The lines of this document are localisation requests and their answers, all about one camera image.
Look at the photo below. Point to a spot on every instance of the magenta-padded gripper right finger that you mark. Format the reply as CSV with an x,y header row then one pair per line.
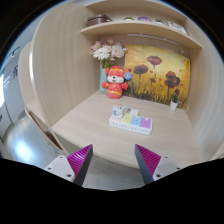
x,y
151,163

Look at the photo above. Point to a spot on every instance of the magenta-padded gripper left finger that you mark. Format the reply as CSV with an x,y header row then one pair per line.
x,y
76,163

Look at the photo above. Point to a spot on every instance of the white pastel-socket power strip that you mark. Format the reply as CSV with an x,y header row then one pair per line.
x,y
133,126

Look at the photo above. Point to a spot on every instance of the small plant in white pot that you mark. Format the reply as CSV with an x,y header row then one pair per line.
x,y
173,105

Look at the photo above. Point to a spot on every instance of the red plush toy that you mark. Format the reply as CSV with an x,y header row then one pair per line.
x,y
115,86

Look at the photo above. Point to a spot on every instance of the pale blue vase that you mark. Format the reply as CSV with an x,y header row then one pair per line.
x,y
102,80

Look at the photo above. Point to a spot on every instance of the yellow poppy painting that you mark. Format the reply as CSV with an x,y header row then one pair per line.
x,y
156,73

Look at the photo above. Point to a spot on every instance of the pink and white flower bouquet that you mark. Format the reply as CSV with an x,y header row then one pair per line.
x,y
106,51

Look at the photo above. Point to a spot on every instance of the white light bar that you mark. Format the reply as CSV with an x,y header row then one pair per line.
x,y
156,38

